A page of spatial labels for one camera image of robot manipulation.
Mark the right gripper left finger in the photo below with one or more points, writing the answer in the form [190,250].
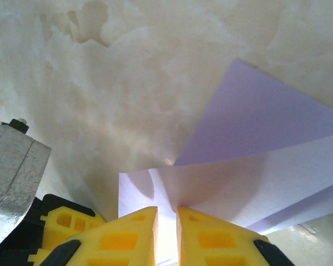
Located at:
[116,243]

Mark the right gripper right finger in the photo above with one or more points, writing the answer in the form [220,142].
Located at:
[219,243]

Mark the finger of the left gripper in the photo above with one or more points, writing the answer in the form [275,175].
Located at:
[39,257]
[69,224]

